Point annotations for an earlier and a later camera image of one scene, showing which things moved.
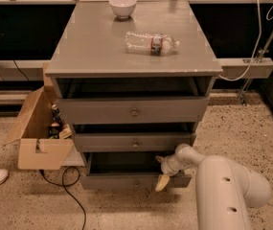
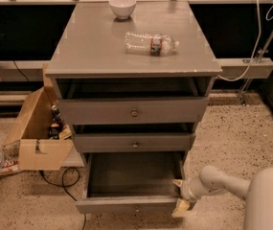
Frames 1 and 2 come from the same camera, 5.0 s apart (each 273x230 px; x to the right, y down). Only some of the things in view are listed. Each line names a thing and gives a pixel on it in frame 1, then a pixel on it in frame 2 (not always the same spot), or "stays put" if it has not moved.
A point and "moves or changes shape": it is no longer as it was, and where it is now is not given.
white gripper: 166,167 -> 187,191
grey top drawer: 134,110 stays put
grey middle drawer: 133,142 stays put
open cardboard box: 35,149 stays put
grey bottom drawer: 125,171 moves or changes shape
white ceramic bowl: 123,6 stays put
